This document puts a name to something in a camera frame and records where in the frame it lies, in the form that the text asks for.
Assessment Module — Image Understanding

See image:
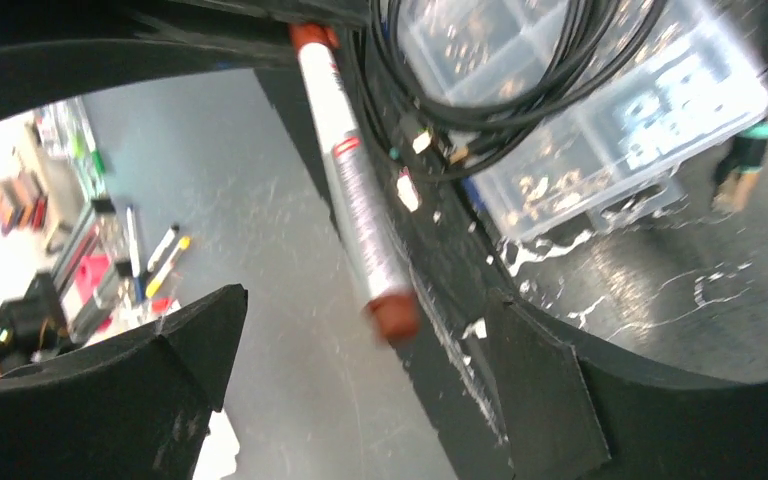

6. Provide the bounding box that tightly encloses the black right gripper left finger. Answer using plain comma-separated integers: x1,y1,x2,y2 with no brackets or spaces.
0,284,248,479

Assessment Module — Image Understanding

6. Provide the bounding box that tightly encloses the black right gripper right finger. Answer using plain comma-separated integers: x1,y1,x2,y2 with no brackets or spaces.
484,290,768,479

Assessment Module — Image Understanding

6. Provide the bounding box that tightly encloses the red whiteboard marker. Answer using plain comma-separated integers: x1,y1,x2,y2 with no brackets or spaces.
289,23,420,344

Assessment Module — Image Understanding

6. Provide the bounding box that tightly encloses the clear plastic parts box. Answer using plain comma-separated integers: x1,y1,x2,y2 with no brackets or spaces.
398,1,768,241

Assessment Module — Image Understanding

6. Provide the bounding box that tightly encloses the coiled black cable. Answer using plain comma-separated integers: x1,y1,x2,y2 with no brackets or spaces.
344,0,670,183

